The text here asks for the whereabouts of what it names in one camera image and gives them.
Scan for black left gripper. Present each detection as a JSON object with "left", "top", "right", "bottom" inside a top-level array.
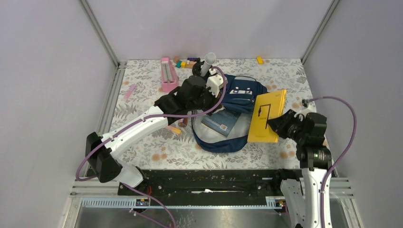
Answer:
[{"left": 187, "top": 85, "right": 222, "bottom": 116}]

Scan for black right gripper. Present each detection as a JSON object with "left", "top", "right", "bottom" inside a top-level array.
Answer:
[{"left": 267, "top": 109, "right": 307, "bottom": 144}]

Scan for yellow paperback book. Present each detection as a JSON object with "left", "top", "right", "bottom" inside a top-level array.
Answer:
[{"left": 247, "top": 90, "right": 287, "bottom": 143}]

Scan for dark blue hardcover book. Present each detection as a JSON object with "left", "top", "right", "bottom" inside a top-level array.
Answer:
[{"left": 201, "top": 109, "right": 241, "bottom": 137}]

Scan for navy blue backpack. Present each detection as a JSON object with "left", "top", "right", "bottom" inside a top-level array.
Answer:
[{"left": 192, "top": 75, "right": 268, "bottom": 153}]

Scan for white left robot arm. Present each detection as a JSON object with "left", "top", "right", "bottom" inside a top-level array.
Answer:
[{"left": 85, "top": 74, "right": 226, "bottom": 195}]

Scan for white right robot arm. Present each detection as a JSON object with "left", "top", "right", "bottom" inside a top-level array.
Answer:
[{"left": 267, "top": 109, "right": 333, "bottom": 228}]

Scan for black round stand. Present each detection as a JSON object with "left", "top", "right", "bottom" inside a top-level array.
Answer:
[{"left": 192, "top": 60, "right": 211, "bottom": 81}]

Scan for pink-capped marker tube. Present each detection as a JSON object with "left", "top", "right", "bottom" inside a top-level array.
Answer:
[{"left": 178, "top": 121, "right": 187, "bottom": 128}]

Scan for wooden block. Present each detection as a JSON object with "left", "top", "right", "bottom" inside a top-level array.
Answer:
[{"left": 185, "top": 61, "right": 197, "bottom": 69}]

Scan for white cylinder on stand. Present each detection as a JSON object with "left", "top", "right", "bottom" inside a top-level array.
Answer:
[{"left": 201, "top": 52, "right": 216, "bottom": 77}]

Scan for orange yellow highlighter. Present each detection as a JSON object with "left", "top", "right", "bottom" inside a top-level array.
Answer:
[{"left": 166, "top": 126, "right": 182, "bottom": 134}]

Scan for pink rack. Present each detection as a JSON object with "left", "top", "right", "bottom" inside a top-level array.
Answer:
[{"left": 161, "top": 57, "right": 179, "bottom": 93}]

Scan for green block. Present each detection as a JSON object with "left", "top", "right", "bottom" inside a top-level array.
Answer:
[{"left": 175, "top": 60, "right": 182, "bottom": 68}]

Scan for brown round block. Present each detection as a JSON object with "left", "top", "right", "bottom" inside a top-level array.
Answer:
[{"left": 173, "top": 56, "right": 180, "bottom": 63}]

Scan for yellow block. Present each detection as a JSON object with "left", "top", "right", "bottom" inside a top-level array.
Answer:
[{"left": 256, "top": 57, "right": 264, "bottom": 65}]

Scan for pink highlighter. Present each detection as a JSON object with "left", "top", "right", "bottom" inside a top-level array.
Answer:
[{"left": 123, "top": 84, "right": 136, "bottom": 101}]

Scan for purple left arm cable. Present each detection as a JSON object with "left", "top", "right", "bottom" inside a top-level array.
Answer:
[{"left": 75, "top": 66, "right": 228, "bottom": 228}]

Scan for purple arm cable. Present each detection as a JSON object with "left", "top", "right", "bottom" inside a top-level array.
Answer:
[
  {"left": 302, "top": 96, "right": 358, "bottom": 228},
  {"left": 75, "top": 66, "right": 228, "bottom": 228}
]

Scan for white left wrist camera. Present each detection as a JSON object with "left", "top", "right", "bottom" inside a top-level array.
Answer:
[{"left": 206, "top": 69, "right": 227, "bottom": 97}]

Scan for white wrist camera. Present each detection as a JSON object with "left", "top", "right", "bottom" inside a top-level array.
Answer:
[
  {"left": 206, "top": 69, "right": 227, "bottom": 97},
  {"left": 294, "top": 99, "right": 317, "bottom": 121}
]

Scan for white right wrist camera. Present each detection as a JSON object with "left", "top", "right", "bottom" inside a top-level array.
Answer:
[{"left": 294, "top": 99, "right": 317, "bottom": 121}]

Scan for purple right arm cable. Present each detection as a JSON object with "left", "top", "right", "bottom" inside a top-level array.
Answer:
[{"left": 302, "top": 96, "right": 358, "bottom": 228}]

